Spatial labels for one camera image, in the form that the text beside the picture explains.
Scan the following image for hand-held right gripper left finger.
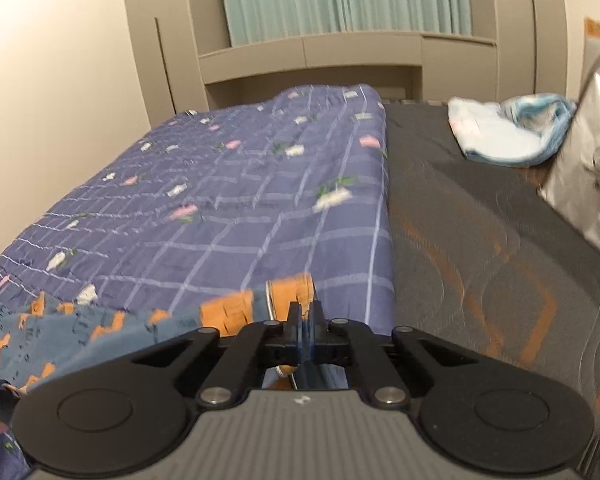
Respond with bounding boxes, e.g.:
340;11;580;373
130;301;307;406

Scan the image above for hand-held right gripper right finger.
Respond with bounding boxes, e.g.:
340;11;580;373
306;299;481;408

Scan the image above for blue orange printed pants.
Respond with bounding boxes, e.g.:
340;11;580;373
0;272;351;396

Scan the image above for purple checked floral blanket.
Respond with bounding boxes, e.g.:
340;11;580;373
0;84;396;480

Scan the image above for dark grey mattress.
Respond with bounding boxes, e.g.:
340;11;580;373
382;100;600;461

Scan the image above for light blue crumpled cloth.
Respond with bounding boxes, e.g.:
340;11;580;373
447;92;578;168

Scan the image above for beige built-in cabinet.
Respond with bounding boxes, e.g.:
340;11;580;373
120;0;568;131

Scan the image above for white shopping bag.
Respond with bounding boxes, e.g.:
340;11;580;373
537;32;600;261

